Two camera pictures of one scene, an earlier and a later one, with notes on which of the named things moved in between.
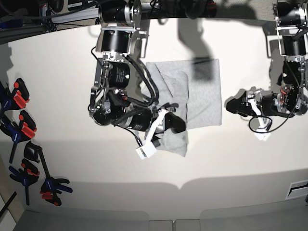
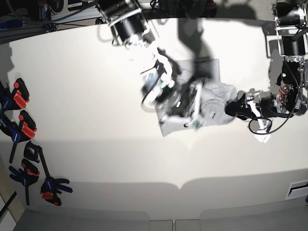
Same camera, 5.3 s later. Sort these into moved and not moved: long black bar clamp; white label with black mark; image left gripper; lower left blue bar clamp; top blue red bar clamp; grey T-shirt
Moved: image left gripper; grey T-shirt
Not moved: long black bar clamp; lower left blue bar clamp; top blue red bar clamp; white label with black mark
